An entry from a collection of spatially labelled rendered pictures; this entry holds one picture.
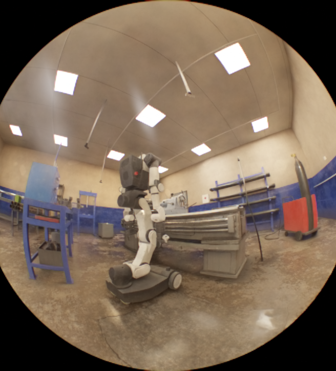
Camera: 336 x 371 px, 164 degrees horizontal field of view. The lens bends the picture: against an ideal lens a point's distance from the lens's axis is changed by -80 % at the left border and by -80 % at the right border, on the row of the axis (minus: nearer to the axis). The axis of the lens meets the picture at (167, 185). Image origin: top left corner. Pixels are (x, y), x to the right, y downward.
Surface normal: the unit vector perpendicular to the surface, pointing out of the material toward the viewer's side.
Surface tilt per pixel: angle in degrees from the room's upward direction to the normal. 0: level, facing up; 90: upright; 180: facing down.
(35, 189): 90
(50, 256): 90
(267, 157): 90
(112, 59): 180
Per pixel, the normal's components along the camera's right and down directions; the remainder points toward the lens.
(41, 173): 0.68, -0.23
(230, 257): -0.73, -0.17
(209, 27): 0.04, 0.96
